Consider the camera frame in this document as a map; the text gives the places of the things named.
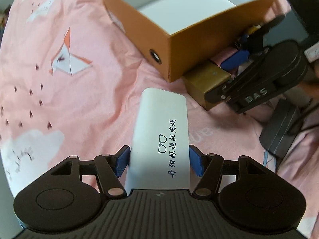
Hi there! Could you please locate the white glasses case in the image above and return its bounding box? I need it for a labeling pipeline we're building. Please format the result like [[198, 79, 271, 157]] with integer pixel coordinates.
[[125, 88, 190, 192]]

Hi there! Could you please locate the gold rectangular box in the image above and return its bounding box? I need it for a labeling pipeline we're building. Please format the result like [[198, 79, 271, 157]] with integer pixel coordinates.
[[182, 61, 232, 111]]

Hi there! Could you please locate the orange cardboard storage box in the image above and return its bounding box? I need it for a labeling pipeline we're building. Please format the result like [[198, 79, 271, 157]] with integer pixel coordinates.
[[103, 0, 275, 82]]

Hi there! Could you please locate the pink patterned bed quilt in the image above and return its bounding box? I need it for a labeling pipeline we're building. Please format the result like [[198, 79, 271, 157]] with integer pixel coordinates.
[[0, 0, 319, 239]]

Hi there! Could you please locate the small yellow keychain toy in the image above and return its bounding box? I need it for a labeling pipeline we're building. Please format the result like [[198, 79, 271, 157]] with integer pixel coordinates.
[[246, 24, 261, 36]]

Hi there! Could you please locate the black device with cables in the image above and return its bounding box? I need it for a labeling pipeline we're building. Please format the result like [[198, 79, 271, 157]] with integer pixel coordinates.
[[259, 99, 318, 161]]

